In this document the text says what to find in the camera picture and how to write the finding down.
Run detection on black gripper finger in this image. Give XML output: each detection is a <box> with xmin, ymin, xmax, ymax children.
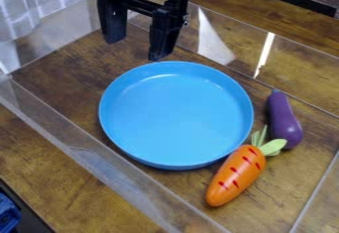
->
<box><xmin>148</xmin><ymin>8</ymin><xmax>184</xmax><ymax>60</ymax></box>
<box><xmin>96</xmin><ymin>0</ymin><xmax>127</xmax><ymax>44</ymax></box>

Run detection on orange toy carrot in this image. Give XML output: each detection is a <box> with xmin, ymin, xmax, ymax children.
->
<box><xmin>205</xmin><ymin>127</ymin><xmax>287</xmax><ymax>207</ymax></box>

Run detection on blue round plate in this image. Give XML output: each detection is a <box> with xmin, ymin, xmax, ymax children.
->
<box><xmin>97</xmin><ymin>61</ymin><xmax>255</xmax><ymax>171</ymax></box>

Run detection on clear acrylic enclosure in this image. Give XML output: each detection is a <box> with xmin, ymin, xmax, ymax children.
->
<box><xmin>0</xmin><ymin>0</ymin><xmax>339</xmax><ymax>233</ymax></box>

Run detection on blue object at corner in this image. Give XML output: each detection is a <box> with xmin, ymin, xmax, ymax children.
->
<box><xmin>0</xmin><ymin>192</ymin><xmax>21</xmax><ymax>233</ymax></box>

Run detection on purple toy eggplant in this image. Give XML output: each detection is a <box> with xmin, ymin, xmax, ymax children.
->
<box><xmin>265</xmin><ymin>89</ymin><xmax>303</xmax><ymax>150</ymax></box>

